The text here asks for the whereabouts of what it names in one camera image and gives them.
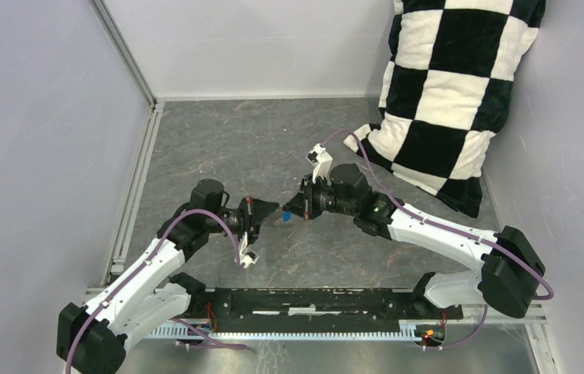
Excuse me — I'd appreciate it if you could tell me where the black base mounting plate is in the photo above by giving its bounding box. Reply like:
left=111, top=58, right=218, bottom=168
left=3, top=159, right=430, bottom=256
left=180, top=288, right=464, bottom=333

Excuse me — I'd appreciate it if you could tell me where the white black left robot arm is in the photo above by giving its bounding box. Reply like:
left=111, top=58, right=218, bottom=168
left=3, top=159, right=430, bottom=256
left=56, top=179, right=280, bottom=373

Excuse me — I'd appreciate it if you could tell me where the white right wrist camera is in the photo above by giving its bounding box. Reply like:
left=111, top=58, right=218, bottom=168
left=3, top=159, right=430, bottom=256
left=306, top=143, right=333, bottom=183

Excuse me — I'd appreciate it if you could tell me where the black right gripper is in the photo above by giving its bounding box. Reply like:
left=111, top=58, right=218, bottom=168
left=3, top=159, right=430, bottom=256
left=282, top=173, right=357, bottom=221

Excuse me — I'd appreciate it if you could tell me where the black white checkered pillow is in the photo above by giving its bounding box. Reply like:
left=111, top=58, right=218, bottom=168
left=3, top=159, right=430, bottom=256
left=344, top=0, right=547, bottom=218

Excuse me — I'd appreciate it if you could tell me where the aluminium frame rail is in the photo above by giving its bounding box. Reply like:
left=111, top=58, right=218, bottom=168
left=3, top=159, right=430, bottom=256
left=90, top=0, right=165, bottom=286

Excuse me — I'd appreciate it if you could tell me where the white slotted cable duct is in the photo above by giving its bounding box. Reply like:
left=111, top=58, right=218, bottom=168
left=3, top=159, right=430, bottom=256
left=96, top=322, right=419, bottom=342

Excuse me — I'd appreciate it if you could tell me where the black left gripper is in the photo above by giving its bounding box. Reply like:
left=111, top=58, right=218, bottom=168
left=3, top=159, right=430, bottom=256
left=206, top=196, right=279, bottom=246

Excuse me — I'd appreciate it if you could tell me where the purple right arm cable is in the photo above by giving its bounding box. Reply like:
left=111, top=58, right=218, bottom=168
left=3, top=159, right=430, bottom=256
left=320, top=129, right=555, bottom=352

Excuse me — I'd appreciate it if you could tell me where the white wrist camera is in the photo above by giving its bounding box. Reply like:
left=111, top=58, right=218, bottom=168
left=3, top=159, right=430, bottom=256
left=236, top=233, right=260, bottom=269
left=306, top=143, right=333, bottom=183

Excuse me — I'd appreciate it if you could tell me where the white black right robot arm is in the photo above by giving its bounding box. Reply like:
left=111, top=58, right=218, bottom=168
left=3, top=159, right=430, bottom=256
left=284, top=164, right=546, bottom=319

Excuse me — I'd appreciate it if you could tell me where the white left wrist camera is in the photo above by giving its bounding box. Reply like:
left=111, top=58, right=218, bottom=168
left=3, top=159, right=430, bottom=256
left=236, top=233, right=260, bottom=269

